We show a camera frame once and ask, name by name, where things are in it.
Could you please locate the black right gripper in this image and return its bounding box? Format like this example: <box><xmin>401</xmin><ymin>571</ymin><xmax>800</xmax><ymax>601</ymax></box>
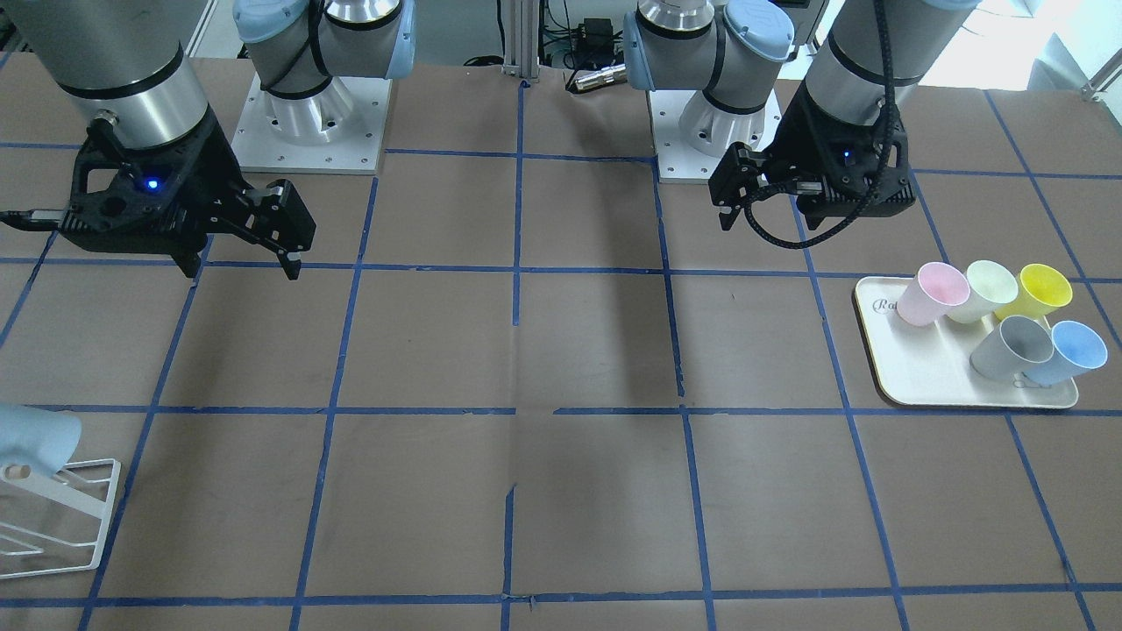
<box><xmin>57</xmin><ymin>110</ymin><xmax>316</xmax><ymax>280</ymax></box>

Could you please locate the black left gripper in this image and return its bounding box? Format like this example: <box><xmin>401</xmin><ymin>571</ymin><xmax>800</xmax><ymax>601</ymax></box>
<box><xmin>708</xmin><ymin>85</ymin><xmax>916</xmax><ymax>234</ymax></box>

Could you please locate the light blue ikea cup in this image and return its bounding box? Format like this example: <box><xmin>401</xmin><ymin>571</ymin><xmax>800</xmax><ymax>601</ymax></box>
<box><xmin>1</xmin><ymin>403</ymin><xmax>82</xmax><ymax>477</ymax></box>

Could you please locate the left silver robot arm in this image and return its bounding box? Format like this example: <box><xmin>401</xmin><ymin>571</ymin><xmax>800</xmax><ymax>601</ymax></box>
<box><xmin>620</xmin><ymin>1</ymin><xmax>976</xmax><ymax>249</ymax></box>

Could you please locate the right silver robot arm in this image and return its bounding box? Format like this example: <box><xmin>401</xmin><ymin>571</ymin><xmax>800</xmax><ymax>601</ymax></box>
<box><xmin>3</xmin><ymin>1</ymin><xmax>415</xmax><ymax>280</ymax></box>

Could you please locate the pink cup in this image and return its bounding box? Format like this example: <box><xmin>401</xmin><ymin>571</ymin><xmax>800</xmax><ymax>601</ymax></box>
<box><xmin>895</xmin><ymin>262</ymin><xmax>971</xmax><ymax>327</ymax></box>

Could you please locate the pale green cup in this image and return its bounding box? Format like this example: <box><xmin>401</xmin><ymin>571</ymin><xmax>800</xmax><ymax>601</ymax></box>
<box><xmin>947</xmin><ymin>259</ymin><xmax>1020</xmax><ymax>324</ymax></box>

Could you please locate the grey cup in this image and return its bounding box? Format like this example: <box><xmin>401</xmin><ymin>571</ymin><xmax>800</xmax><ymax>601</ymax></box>
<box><xmin>969</xmin><ymin>316</ymin><xmax>1055</xmax><ymax>382</ymax></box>

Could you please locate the yellow cup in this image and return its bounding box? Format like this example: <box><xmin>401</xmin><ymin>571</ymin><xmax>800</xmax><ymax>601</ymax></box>
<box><xmin>994</xmin><ymin>263</ymin><xmax>1074</xmax><ymax>320</ymax></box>

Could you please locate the blue cup on tray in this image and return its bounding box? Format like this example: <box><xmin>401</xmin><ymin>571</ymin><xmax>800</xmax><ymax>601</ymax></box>
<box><xmin>1023</xmin><ymin>321</ymin><xmax>1109</xmax><ymax>386</ymax></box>

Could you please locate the silver cylinder tool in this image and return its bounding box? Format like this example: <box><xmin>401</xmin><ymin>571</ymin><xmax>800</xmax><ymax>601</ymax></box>
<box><xmin>565</xmin><ymin>63</ymin><xmax>628</xmax><ymax>95</ymax></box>

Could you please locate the white serving tray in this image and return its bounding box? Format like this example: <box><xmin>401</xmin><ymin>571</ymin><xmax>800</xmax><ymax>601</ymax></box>
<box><xmin>854</xmin><ymin>276</ymin><xmax>1079</xmax><ymax>410</ymax></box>

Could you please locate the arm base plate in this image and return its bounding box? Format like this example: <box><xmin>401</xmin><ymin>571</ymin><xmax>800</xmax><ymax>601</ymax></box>
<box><xmin>231</xmin><ymin>77</ymin><xmax>394</xmax><ymax>175</ymax></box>
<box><xmin>649</xmin><ymin>89</ymin><xmax>781</xmax><ymax>184</ymax></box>

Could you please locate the white wire cup rack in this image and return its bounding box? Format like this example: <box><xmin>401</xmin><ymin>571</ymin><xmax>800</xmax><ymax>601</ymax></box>
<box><xmin>1</xmin><ymin>458</ymin><xmax>123</xmax><ymax>580</ymax></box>

